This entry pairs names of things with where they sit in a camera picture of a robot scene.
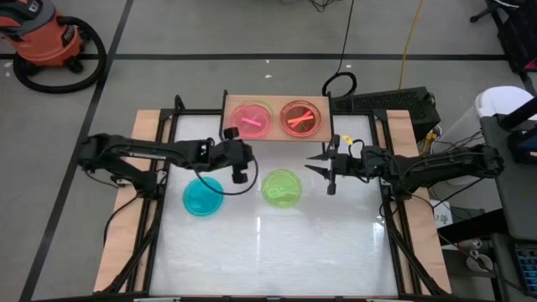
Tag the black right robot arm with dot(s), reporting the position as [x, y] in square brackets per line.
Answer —
[440, 161]

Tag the green translucent plastic plate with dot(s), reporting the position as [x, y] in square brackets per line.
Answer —
[289, 197]

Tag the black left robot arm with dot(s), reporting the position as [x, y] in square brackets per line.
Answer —
[138, 147]

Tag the black metal table frame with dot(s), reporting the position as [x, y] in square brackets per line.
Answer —
[193, 112]

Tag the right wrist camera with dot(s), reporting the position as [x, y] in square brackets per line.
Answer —
[371, 156]

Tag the wooden table base board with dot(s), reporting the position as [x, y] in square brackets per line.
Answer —
[147, 123]

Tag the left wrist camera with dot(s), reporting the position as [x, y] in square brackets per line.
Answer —
[203, 151]

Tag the black keyboard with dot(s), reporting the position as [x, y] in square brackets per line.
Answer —
[528, 268]

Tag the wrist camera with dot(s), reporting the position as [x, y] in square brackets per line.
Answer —
[371, 156]
[203, 151]

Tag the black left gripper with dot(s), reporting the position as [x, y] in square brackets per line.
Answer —
[235, 154]

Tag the black computer case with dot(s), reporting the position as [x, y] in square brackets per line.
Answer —
[390, 105]

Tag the grey desk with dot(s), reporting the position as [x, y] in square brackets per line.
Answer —
[520, 197]

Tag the white bin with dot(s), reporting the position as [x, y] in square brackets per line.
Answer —
[503, 100]

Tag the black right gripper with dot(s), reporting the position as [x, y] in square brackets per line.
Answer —
[348, 164]

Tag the orange shop vacuum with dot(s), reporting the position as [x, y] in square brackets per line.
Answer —
[46, 42]

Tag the pink translucent plastic plate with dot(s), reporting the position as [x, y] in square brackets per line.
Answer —
[311, 109]
[247, 130]

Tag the orange translucent plastic plate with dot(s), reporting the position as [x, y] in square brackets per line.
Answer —
[300, 128]

